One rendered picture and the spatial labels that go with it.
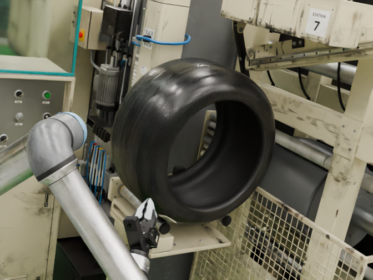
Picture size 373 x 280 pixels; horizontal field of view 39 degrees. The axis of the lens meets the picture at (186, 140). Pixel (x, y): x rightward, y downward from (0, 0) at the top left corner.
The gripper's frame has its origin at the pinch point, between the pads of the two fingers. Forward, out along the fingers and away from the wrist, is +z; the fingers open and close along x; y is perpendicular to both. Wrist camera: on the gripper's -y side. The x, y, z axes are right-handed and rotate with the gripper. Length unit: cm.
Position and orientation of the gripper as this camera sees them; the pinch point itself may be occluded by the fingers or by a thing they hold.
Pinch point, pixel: (147, 200)
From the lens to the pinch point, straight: 177.4
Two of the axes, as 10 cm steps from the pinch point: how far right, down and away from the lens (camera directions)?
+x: 9.3, -0.8, -3.6
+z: 1.7, -7.8, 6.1
